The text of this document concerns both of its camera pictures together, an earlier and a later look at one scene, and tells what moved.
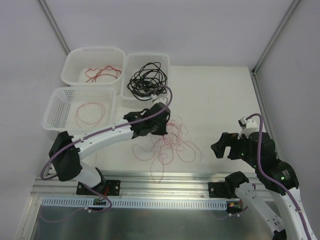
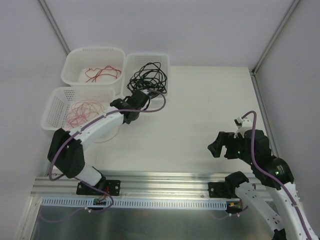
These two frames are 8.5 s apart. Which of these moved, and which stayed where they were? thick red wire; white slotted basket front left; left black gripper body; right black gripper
Moved: left black gripper body
Stayed: white slotted basket front left; thick red wire; right black gripper
